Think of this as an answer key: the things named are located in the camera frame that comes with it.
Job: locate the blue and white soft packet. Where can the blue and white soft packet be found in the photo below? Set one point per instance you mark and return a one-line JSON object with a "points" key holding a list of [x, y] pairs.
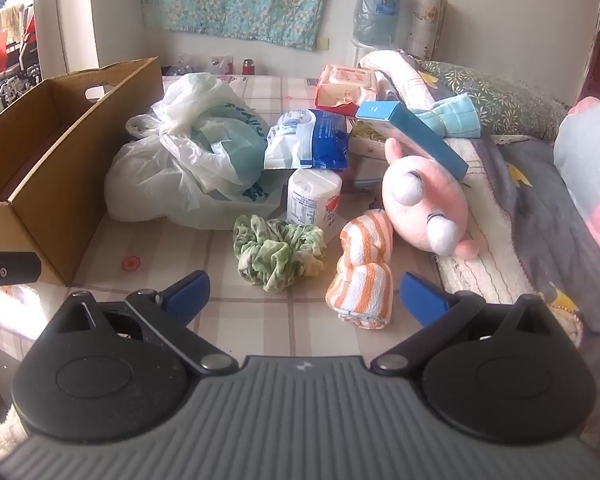
{"points": [[320, 140]]}

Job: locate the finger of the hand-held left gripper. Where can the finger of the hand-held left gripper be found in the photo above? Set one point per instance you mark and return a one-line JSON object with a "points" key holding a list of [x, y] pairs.
{"points": [[10, 267]]}

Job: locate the green leaf print pillow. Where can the green leaf print pillow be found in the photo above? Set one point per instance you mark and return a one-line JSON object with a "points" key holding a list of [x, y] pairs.
{"points": [[500, 100]]}

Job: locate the white water dispenser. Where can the white water dispenser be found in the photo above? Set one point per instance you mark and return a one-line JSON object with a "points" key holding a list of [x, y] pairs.
{"points": [[360, 55]]}

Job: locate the brown cardboard box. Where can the brown cardboard box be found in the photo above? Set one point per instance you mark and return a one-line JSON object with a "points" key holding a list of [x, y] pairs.
{"points": [[105, 105]]}

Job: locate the blue water dispenser bottle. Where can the blue water dispenser bottle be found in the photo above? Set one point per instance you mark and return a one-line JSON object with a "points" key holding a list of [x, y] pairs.
{"points": [[377, 15]]}

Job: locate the teal knitted cloth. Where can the teal knitted cloth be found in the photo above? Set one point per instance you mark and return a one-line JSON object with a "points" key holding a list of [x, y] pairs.
{"points": [[455, 115]]}

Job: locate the teal blue long carton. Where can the teal blue long carton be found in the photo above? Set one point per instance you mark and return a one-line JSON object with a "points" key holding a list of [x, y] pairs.
{"points": [[420, 140]]}

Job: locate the white plastic jar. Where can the white plastic jar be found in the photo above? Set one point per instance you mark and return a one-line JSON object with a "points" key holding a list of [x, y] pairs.
{"points": [[310, 195]]}

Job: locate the orange striped towel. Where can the orange striped towel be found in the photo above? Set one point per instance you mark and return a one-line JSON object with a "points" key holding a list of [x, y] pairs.
{"points": [[360, 280]]}

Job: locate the rolled floral paper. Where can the rolled floral paper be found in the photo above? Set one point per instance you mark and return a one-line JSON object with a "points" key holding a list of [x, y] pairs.
{"points": [[425, 25]]}

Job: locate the pink plush toy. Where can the pink plush toy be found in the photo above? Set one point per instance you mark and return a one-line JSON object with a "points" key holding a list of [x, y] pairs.
{"points": [[450, 200]]}

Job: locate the white plastic shopping bag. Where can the white plastic shopping bag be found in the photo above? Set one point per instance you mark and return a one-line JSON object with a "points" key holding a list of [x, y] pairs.
{"points": [[150, 180]]}

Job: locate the red lighter can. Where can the red lighter can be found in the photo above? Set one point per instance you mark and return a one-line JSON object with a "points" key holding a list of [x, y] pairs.
{"points": [[248, 66]]}

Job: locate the plaid table cover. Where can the plaid table cover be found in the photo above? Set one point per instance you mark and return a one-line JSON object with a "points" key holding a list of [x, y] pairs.
{"points": [[260, 320]]}

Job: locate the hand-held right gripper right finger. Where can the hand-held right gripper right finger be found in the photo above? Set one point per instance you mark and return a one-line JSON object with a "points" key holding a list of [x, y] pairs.
{"points": [[422, 300]]}

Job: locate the yellow patterned flat packet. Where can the yellow patterned flat packet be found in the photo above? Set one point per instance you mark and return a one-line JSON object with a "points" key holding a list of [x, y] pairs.
{"points": [[372, 132]]}

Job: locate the beige wall socket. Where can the beige wall socket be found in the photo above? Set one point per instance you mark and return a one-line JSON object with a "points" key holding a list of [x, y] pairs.
{"points": [[322, 43]]}

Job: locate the green fabric scrunchie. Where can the green fabric scrunchie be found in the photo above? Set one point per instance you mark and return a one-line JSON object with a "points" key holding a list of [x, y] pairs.
{"points": [[270, 255]]}

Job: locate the grey bedsheet with yellow prints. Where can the grey bedsheet with yellow prints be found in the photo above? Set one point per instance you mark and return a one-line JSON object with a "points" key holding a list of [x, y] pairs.
{"points": [[545, 220]]}

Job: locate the pink and light blue quilt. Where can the pink and light blue quilt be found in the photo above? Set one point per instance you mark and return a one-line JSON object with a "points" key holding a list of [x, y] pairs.
{"points": [[585, 160]]}

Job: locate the teal floral wall cloth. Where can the teal floral wall cloth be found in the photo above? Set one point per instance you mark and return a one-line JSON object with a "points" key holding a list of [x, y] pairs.
{"points": [[240, 0]]}

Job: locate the clear plastic bags pile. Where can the clear plastic bags pile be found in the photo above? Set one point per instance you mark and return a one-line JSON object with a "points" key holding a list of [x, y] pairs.
{"points": [[185, 67]]}

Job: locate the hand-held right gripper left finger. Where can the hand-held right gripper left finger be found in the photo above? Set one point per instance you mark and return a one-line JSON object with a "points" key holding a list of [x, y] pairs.
{"points": [[187, 292]]}

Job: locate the pink wet wipes pack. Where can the pink wet wipes pack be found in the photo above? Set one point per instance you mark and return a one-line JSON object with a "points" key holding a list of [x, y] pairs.
{"points": [[345, 80]]}

